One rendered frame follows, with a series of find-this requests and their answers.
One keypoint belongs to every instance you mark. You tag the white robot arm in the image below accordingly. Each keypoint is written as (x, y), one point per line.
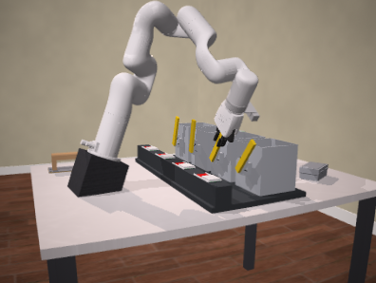
(127, 89)

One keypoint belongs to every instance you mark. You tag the grey flat case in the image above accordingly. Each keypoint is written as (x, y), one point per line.
(313, 171)

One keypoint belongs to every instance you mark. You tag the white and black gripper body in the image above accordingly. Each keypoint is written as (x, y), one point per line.
(226, 121)

